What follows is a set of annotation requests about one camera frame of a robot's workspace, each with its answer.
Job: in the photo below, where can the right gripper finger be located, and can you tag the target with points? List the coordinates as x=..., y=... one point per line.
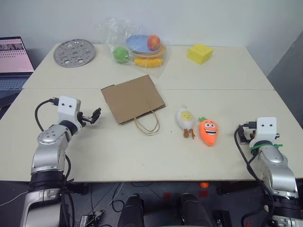
x=242, y=139
x=240, y=132

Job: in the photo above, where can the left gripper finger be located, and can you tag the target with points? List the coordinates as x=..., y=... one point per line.
x=97, y=111
x=93, y=119

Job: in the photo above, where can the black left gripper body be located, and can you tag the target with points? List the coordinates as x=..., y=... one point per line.
x=85, y=119

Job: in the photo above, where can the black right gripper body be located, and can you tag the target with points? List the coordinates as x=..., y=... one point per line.
x=251, y=137

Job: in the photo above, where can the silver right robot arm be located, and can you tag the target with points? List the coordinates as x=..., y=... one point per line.
x=277, y=165

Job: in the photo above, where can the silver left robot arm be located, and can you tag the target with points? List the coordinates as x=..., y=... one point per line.
x=47, y=151

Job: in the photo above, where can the brown paper bag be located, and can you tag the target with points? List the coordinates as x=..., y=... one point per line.
x=132, y=99

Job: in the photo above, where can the clear plastic bag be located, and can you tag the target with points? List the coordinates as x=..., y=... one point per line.
x=142, y=35

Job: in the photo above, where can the green zip tie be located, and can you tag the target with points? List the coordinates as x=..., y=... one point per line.
x=256, y=147

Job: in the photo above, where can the orange carrot plush toy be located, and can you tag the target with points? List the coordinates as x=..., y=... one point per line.
x=208, y=131

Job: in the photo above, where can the white egg plush toy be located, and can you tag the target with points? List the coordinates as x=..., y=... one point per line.
x=185, y=118

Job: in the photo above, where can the small orange ball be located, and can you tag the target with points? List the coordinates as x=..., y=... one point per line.
x=204, y=185

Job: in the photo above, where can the green toy ball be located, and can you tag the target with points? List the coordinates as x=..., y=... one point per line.
x=121, y=55

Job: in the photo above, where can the round perforated metal plate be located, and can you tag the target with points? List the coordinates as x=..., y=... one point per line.
x=73, y=53

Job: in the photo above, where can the yellow banana toy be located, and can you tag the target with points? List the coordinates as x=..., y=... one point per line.
x=149, y=62

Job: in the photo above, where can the blue plate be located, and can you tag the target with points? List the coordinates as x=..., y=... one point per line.
x=137, y=43

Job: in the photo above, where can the orange plate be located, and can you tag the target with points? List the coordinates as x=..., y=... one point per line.
x=156, y=54

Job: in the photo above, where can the dark rounded shape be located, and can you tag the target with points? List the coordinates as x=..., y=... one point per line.
x=131, y=210
x=195, y=210

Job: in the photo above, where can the yellow cheese block toy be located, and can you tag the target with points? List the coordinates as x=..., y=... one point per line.
x=200, y=53

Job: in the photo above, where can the red apple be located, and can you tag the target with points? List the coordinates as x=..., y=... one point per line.
x=154, y=42

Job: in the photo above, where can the open laptop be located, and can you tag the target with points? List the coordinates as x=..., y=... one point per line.
x=14, y=61

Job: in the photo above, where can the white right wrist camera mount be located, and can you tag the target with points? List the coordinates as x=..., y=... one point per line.
x=266, y=130

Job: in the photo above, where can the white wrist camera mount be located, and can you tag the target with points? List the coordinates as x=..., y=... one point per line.
x=67, y=108
x=266, y=130

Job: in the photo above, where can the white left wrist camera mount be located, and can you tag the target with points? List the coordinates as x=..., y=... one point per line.
x=67, y=108

